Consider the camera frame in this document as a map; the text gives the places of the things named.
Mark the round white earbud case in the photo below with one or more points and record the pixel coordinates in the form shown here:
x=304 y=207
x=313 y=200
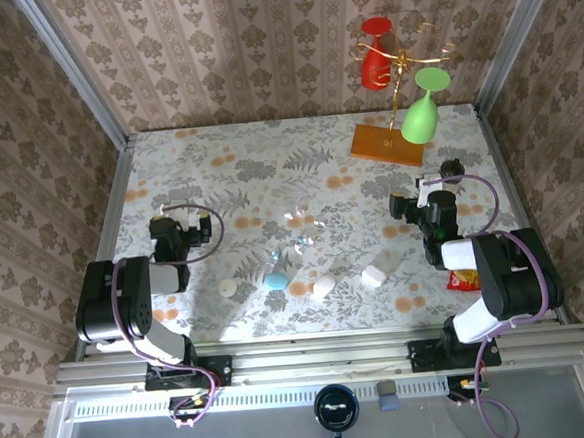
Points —
x=227 y=287

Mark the square white earbud case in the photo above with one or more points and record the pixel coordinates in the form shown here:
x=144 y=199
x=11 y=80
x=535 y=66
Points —
x=373 y=276

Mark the blue earbud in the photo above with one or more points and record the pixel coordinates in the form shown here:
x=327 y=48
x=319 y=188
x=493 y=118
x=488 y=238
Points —
x=301 y=239
x=275 y=254

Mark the blue wine glass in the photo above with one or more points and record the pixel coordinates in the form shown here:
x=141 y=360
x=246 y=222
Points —
x=276 y=280

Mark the clear glass with white base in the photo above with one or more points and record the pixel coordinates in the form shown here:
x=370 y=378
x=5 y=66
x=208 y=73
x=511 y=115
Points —
x=324 y=287

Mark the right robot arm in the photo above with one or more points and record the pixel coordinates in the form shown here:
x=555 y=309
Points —
x=517 y=283

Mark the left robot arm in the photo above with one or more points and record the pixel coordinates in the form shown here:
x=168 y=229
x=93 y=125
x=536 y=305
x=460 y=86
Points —
x=108 y=312

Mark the small black-lidded jar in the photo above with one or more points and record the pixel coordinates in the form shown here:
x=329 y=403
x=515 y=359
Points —
x=451 y=168

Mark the gold glass rack stand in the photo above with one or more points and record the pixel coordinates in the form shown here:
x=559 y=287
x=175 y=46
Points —
x=382 y=145

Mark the red snack packet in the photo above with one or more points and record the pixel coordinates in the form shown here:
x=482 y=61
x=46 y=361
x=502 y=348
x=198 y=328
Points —
x=459 y=281

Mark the green plastic wine glass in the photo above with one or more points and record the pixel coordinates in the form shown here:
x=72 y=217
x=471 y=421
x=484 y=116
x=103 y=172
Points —
x=419 y=120

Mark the red plastic wine glass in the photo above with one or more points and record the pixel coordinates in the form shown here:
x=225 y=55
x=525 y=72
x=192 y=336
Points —
x=374 y=68

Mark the small grey block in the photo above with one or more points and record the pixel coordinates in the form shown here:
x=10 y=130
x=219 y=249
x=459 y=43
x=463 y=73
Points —
x=386 y=387

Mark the small blue block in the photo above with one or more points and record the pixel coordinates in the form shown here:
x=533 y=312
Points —
x=389 y=402

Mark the black mug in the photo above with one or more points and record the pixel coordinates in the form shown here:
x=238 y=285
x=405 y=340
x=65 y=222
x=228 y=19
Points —
x=337 y=421

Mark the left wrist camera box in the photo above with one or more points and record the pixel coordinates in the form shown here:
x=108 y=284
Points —
x=177 y=211

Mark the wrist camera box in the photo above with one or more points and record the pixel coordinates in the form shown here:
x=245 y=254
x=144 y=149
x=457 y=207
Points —
x=424 y=189
x=177 y=211

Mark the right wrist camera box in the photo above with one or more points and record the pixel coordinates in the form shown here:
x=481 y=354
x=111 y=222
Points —
x=424 y=189

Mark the aluminium side rail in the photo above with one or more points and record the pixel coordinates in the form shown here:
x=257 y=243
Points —
x=505 y=174
x=105 y=237

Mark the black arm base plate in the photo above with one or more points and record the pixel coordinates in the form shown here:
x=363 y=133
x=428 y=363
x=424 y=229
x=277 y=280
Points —
x=218 y=369
x=424 y=355

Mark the aluminium front rail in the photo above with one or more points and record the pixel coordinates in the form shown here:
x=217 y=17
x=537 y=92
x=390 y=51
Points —
x=322 y=357

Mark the aluminium frame post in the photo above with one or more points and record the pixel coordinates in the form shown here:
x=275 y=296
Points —
x=76 y=73
x=514 y=33

